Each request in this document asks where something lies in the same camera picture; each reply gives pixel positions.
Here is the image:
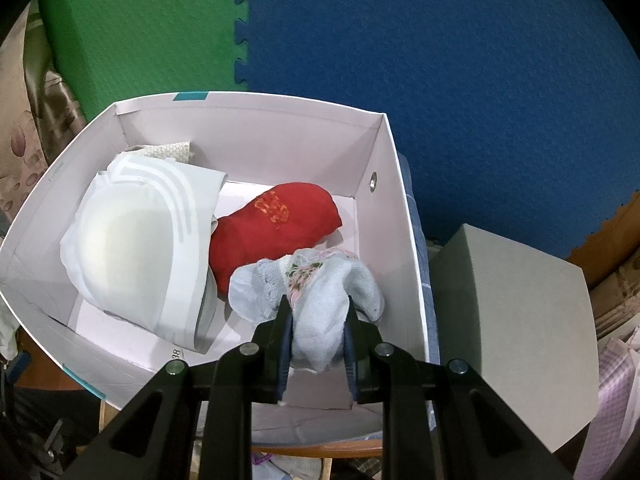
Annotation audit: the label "white cardboard box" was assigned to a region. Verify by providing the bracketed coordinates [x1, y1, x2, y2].
[0, 91, 436, 446]

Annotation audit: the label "lilac plaid bag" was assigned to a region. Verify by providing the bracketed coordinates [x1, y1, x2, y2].
[575, 327, 640, 480]

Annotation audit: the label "cardboard cartons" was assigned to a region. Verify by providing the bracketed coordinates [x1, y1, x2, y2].
[590, 255, 640, 346]

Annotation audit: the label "white bra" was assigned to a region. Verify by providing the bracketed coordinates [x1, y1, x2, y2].
[60, 152, 228, 353]

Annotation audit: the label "white honeycomb patterned pad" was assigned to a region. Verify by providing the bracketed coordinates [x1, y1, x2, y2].
[132, 141, 193, 163]

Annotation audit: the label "floral pillow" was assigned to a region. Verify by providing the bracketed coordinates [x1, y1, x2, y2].
[0, 0, 88, 233]

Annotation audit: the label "wooden nightstand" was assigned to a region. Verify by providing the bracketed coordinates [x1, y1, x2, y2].
[15, 342, 386, 480]

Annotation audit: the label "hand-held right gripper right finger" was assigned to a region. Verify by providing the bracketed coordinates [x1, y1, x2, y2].
[342, 297, 576, 480]

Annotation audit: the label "blue foam mat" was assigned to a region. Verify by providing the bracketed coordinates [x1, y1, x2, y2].
[235, 0, 640, 261]

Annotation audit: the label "blue checked cloth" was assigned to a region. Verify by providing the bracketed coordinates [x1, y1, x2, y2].
[397, 152, 441, 366]

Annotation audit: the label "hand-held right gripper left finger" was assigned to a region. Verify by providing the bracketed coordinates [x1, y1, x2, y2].
[62, 294, 296, 480]

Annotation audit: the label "light blue underwear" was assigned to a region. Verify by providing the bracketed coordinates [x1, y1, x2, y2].
[228, 247, 386, 373]

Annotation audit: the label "red underwear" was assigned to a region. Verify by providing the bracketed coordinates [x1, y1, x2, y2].
[207, 183, 343, 306]

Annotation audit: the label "green foam mat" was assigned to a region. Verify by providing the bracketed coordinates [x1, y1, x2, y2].
[37, 0, 251, 121]

